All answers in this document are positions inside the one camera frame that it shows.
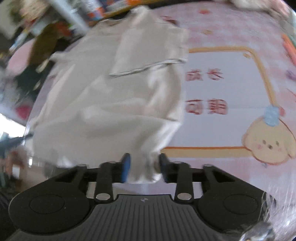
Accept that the pink printed blanket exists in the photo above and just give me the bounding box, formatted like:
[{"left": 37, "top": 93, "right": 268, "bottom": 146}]
[{"left": 25, "top": 0, "right": 296, "bottom": 209}]

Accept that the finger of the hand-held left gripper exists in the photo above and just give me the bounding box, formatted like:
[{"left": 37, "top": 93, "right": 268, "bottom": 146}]
[{"left": 0, "top": 133, "right": 33, "bottom": 153}]

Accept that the white shelf frame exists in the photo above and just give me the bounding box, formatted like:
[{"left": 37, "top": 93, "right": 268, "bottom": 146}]
[{"left": 47, "top": 0, "right": 89, "bottom": 36}]

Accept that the cream printed t-shirt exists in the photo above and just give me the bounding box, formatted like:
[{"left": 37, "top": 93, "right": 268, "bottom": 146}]
[{"left": 29, "top": 6, "right": 189, "bottom": 184}]

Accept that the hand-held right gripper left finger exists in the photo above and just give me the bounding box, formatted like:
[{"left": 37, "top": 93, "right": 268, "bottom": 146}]
[{"left": 54, "top": 153, "right": 131, "bottom": 204}]

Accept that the crumpled clear plastic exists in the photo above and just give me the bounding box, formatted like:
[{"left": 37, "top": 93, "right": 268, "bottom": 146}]
[{"left": 240, "top": 190, "right": 296, "bottom": 241}]

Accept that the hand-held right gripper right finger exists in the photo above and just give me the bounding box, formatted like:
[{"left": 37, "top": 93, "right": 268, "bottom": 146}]
[{"left": 159, "top": 153, "right": 234, "bottom": 204}]

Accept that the row of books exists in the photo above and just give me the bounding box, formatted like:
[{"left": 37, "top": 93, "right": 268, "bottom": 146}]
[{"left": 76, "top": 0, "right": 134, "bottom": 22}]

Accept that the wooden bookshelf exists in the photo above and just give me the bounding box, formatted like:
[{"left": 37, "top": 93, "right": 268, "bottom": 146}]
[{"left": 0, "top": 0, "right": 139, "bottom": 47}]

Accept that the brown cloth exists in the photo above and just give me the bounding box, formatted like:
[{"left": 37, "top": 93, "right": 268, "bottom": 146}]
[{"left": 30, "top": 23, "right": 67, "bottom": 70}]

